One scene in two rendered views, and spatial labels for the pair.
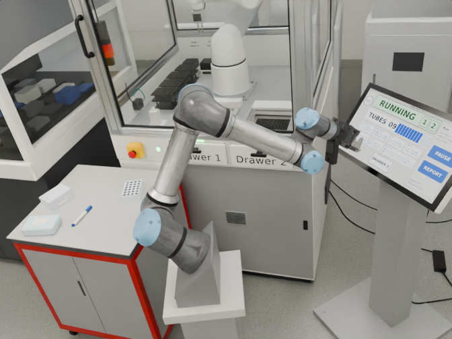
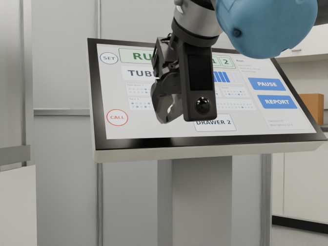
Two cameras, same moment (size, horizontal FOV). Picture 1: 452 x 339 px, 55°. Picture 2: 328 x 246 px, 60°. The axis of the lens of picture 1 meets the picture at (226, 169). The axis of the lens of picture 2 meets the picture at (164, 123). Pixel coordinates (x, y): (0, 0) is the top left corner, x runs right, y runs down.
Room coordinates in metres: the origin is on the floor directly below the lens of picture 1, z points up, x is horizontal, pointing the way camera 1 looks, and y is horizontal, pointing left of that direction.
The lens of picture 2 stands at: (1.37, 0.02, 1.03)
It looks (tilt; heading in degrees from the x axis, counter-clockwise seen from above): 2 degrees down; 275
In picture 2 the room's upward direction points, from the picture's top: straight up
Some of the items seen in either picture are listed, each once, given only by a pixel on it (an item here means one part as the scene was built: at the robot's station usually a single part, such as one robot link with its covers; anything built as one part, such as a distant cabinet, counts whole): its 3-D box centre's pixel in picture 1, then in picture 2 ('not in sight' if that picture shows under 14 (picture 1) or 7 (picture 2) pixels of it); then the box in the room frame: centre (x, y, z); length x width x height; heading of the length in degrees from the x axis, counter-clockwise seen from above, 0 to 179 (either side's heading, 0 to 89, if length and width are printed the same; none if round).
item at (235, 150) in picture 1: (261, 156); not in sight; (1.68, -0.17, 0.87); 0.29 x 0.02 x 0.11; 68
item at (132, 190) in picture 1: (132, 190); not in sight; (1.70, 0.45, 0.78); 0.12 x 0.08 x 0.04; 177
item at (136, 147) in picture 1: (135, 151); not in sight; (1.90, 0.44, 0.88); 0.07 x 0.05 x 0.07; 68
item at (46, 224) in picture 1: (42, 224); not in sight; (1.53, 0.85, 0.78); 0.15 x 0.10 x 0.04; 82
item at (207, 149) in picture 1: (197, 153); not in sight; (1.80, 0.12, 0.87); 0.29 x 0.02 x 0.11; 68
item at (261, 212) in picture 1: (242, 175); not in sight; (2.23, -0.10, 0.40); 1.03 x 0.95 x 0.80; 68
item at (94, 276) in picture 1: (120, 259); not in sight; (1.67, 0.62, 0.38); 0.62 x 0.58 x 0.76; 68
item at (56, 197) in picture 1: (56, 196); not in sight; (1.73, 0.83, 0.79); 0.13 x 0.09 x 0.05; 138
